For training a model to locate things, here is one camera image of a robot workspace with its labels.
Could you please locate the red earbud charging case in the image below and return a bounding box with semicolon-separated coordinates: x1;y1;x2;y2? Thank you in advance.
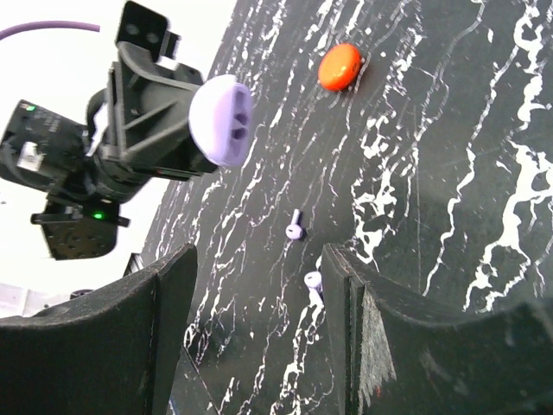
318;43;364;92

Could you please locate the purple round earbud case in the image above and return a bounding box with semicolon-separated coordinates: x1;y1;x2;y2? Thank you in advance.
188;74;253;167

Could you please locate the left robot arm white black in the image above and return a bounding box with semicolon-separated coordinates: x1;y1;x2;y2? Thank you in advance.
1;41;216;260

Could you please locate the purple wireless earbud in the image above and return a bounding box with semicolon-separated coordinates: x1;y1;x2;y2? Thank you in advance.
285;209;303;240
303;271;324;306

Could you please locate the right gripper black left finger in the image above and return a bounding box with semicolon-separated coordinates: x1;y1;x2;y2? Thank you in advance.
1;244;197;414

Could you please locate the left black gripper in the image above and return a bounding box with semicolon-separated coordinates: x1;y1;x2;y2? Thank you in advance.
92;41;216;203

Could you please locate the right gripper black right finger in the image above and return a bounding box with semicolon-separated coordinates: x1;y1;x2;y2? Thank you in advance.
321;244;552;414

